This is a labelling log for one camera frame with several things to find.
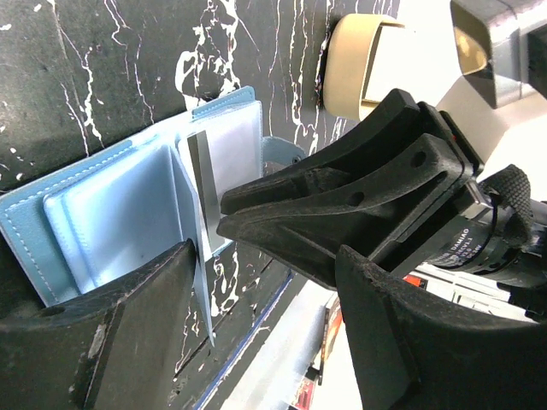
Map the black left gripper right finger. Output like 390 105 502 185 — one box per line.
335 246 546 409

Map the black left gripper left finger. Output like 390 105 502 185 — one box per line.
1 240 197 409

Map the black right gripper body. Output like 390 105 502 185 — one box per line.
391 102 547 319

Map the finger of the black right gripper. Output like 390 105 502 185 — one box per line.
221 89 420 214
217 132 468 289

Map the blue leather card holder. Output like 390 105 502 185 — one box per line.
1 86 306 325

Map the grey credit card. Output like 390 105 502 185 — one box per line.
187 131 225 254

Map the beige oval tray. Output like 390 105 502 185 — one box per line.
322 14 405 121

